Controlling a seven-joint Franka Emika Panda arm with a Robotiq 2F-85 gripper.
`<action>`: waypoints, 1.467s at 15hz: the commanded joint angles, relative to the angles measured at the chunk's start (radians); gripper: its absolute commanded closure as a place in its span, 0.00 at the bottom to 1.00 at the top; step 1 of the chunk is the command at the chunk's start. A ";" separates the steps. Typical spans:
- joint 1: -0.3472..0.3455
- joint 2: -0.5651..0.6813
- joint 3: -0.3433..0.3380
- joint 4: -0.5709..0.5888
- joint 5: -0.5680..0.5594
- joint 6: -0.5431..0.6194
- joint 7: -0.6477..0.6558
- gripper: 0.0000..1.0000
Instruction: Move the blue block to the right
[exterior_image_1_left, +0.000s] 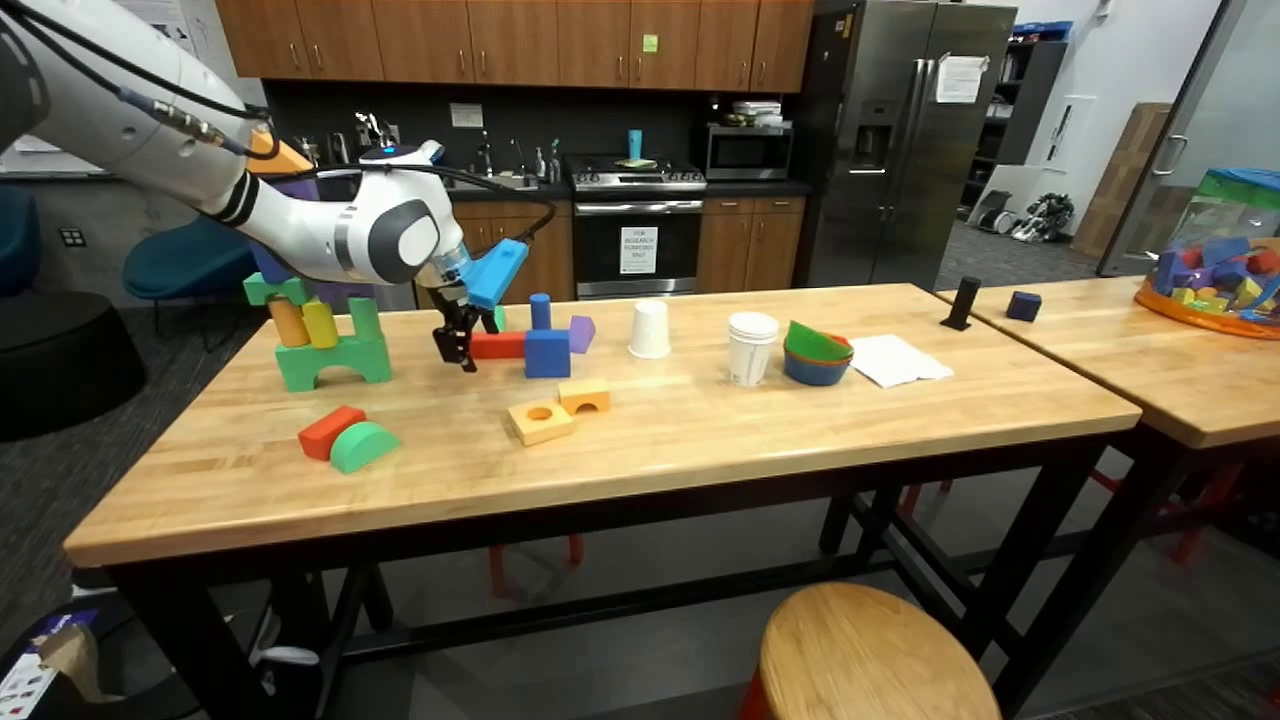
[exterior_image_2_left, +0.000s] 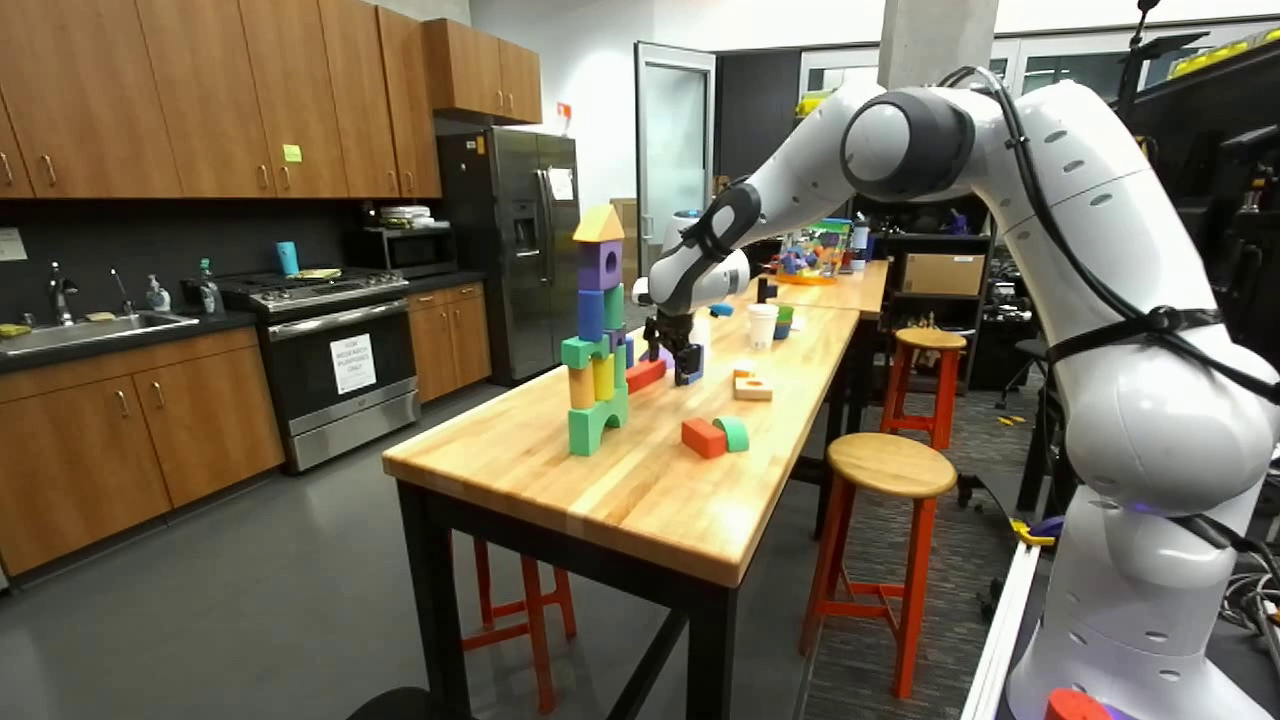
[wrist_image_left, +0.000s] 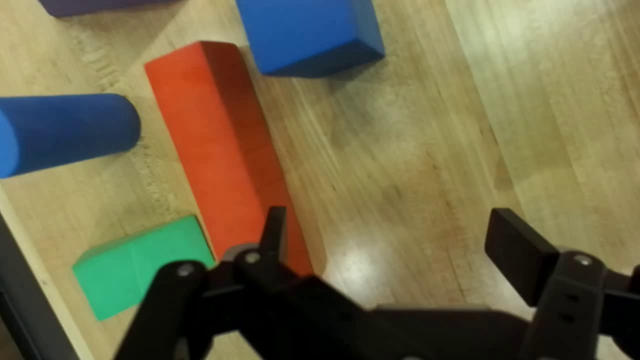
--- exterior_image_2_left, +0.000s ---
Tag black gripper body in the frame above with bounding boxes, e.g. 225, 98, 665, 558
649, 299, 708, 361

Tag blue tower block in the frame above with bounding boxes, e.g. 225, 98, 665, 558
577, 285, 610, 340

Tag small green tower block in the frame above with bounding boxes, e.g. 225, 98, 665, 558
555, 330, 602, 372

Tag purple foam block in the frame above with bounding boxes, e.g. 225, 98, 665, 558
577, 236, 628, 295

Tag yellow triangular roof block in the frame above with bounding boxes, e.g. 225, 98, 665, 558
570, 201, 630, 246

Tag white cup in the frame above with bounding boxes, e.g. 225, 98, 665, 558
745, 299, 779, 353

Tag wooden table with black legs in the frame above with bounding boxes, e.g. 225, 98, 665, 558
381, 257, 896, 720

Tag glass door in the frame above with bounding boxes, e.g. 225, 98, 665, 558
630, 37, 724, 307

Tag colourful toy clutter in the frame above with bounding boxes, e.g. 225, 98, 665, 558
776, 217, 876, 285

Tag stainless steel refrigerator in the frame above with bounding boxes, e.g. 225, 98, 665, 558
434, 118, 585, 388

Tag narrow wooden base cabinet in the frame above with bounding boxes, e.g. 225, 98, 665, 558
403, 275, 496, 403

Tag orange stool with wooden seat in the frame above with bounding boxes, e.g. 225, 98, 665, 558
876, 325, 972, 456
458, 530, 579, 720
795, 428, 960, 705

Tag cardboard box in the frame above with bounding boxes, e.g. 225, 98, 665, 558
901, 246, 992, 303

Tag black microwave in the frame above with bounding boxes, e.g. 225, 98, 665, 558
344, 217, 458, 275

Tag white bowls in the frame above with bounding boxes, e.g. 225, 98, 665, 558
377, 201, 445, 231

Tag white paper on oven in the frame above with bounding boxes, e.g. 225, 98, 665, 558
326, 327, 385, 395

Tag stainless steel oven range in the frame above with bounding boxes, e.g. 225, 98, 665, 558
219, 268, 423, 474

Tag black round seat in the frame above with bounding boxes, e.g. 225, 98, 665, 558
341, 678, 479, 720

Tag red button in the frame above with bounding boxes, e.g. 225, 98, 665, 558
1045, 683, 1121, 720

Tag wide wooden base cabinet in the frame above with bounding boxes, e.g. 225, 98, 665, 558
0, 325, 286, 581

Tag black kitchen countertop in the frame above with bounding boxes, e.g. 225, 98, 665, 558
0, 307, 259, 372

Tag black equipment rack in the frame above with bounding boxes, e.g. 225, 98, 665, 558
1116, 37, 1280, 363

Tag sink faucet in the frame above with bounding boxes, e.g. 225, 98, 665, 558
42, 257, 79, 327

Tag small wooden wall cabinet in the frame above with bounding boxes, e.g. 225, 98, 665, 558
423, 11, 547, 126

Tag white mounting rail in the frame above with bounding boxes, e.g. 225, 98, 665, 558
957, 534, 1045, 720

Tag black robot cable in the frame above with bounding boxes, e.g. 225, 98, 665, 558
934, 60, 1280, 406

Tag large wooden wall cabinets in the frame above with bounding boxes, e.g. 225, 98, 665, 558
0, 0, 445, 204

